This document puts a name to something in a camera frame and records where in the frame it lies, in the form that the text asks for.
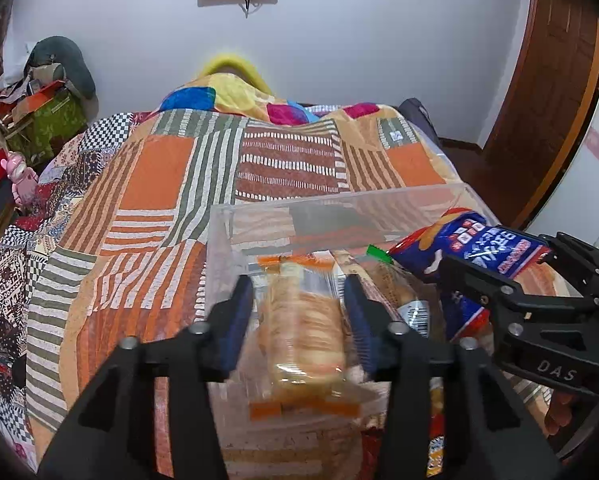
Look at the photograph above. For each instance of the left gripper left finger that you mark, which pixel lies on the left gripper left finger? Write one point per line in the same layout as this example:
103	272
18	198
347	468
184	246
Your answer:
110	431

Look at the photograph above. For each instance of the blue chip bag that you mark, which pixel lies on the blue chip bag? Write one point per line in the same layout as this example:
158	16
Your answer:
464	233

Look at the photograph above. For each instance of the pink plush toy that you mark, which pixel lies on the pink plush toy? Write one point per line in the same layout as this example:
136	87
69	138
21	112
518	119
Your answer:
23	178

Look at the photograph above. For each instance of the patchwork bed quilt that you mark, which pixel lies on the patchwork bed quilt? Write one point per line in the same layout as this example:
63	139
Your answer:
118	241

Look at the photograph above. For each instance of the red chip bag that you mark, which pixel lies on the red chip bag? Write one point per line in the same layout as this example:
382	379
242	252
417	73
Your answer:
436	428

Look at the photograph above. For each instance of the orange bread packet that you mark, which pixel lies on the orange bread packet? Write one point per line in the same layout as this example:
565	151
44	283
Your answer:
302	334

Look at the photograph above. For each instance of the person's right hand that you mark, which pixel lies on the person's right hand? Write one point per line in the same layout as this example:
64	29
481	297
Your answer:
559	414

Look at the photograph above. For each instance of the green cardboard box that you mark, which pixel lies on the green cardboard box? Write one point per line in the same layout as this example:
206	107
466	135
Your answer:
40	135

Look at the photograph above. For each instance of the round biscuit bag green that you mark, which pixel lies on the round biscuit bag green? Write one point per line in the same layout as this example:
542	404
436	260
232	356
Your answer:
393	282

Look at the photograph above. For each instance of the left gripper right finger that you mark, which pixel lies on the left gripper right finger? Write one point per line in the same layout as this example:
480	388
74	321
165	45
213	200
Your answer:
488	433

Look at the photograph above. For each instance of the colourful blanket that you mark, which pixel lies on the colourful blanket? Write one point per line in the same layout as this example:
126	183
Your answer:
229	94

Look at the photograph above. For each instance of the grey backpack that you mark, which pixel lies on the grey backpack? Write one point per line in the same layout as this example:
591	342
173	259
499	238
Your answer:
414	111

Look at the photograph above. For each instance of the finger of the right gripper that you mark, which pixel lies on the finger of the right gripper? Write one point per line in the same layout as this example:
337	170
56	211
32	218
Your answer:
576	261
489	289

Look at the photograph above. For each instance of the clear plastic storage bin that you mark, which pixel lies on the clear plastic storage bin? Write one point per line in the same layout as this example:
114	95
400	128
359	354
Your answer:
270	426

